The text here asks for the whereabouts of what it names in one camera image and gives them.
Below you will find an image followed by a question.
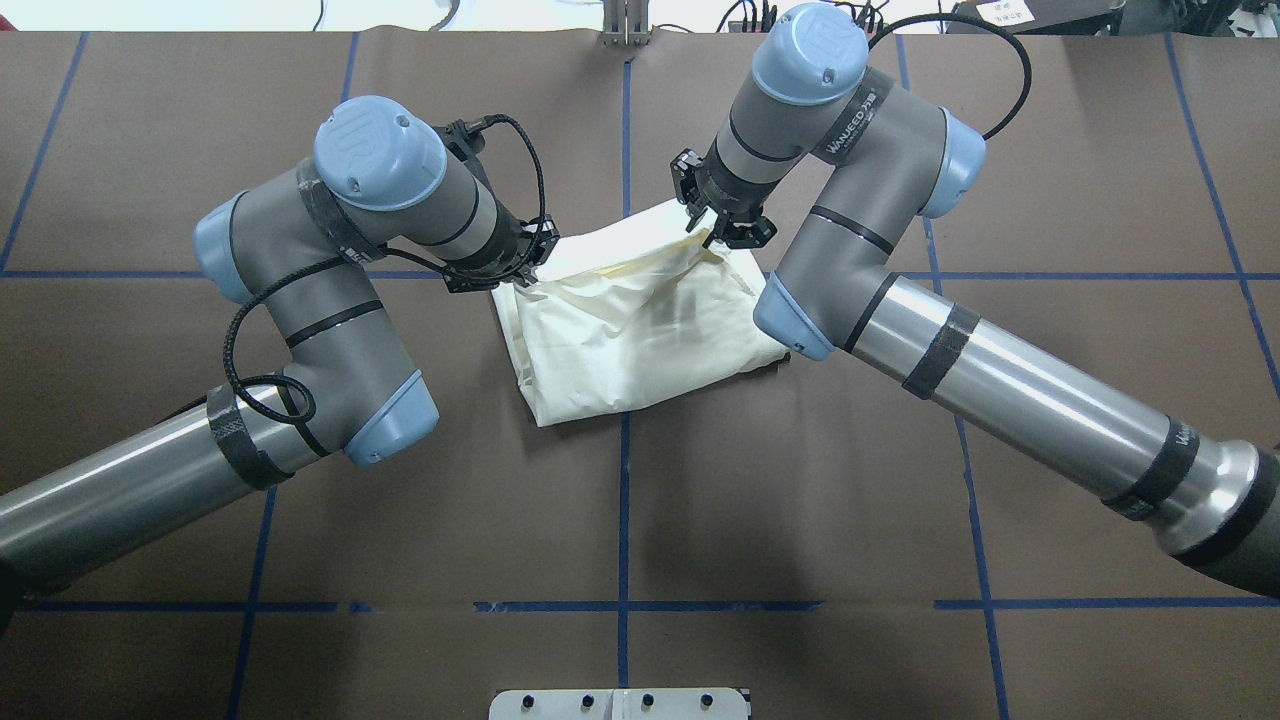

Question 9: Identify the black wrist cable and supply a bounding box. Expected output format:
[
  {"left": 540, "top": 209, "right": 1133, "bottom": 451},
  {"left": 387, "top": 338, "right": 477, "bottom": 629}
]
[
  {"left": 865, "top": 10, "right": 1033, "bottom": 143},
  {"left": 221, "top": 114, "right": 549, "bottom": 425}
]

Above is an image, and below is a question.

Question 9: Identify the black cable bundle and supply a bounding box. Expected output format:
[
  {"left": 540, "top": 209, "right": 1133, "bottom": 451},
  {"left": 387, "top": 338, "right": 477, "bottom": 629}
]
[{"left": 716, "top": 0, "right": 891, "bottom": 35}]

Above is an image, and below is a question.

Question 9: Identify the black box with label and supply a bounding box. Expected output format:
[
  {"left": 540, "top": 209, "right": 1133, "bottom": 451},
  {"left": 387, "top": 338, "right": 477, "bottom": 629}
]
[{"left": 943, "top": 1, "right": 1124, "bottom": 36}]

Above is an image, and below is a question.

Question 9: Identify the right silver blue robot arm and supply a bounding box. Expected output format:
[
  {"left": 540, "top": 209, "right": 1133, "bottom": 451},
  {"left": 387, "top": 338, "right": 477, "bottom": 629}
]
[{"left": 669, "top": 3, "right": 1277, "bottom": 598}]

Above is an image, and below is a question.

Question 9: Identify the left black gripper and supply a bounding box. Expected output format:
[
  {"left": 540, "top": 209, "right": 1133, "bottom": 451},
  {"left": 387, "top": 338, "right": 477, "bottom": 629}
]
[{"left": 438, "top": 120, "right": 561, "bottom": 292}]

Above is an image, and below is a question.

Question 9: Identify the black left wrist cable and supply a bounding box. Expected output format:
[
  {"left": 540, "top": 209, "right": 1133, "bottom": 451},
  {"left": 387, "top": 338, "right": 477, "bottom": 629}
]
[{"left": 221, "top": 114, "right": 549, "bottom": 425}]

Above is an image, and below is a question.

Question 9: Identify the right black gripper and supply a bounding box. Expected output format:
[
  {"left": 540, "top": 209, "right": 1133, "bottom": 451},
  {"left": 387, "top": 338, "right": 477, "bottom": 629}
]
[{"left": 669, "top": 149, "right": 778, "bottom": 249}]

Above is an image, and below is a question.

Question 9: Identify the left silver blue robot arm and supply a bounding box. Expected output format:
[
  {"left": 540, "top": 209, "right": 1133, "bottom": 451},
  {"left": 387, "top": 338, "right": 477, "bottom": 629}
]
[{"left": 3, "top": 95, "right": 559, "bottom": 611}]

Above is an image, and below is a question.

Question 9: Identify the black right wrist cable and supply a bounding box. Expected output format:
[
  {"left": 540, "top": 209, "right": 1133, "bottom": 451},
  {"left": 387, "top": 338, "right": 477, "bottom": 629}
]
[{"left": 865, "top": 10, "right": 1033, "bottom": 143}]

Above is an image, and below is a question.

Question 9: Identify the cream long-sleeve cat shirt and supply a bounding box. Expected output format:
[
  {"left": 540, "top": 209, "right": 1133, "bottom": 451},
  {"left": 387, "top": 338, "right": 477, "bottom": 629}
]
[{"left": 492, "top": 199, "right": 786, "bottom": 427}]

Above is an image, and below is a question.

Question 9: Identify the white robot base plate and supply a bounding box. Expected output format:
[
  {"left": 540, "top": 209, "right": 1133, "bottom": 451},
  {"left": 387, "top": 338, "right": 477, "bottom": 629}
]
[{"left": 488, "top": 687, "right": 753, "bottom": 719}]

